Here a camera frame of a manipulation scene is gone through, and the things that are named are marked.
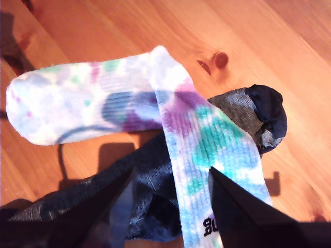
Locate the pastel tie-dye sock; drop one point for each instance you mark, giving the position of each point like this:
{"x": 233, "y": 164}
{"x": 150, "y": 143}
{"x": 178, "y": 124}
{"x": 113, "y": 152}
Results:
{"x": 77, "y": 103}

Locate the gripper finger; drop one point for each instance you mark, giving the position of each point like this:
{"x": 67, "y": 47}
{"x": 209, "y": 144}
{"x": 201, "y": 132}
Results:
{"x": 103, "y": 206}
{"x": 238, "y": 206}

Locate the dark grey sock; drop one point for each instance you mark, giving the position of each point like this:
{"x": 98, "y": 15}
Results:
{"x": 155, "y": 186}

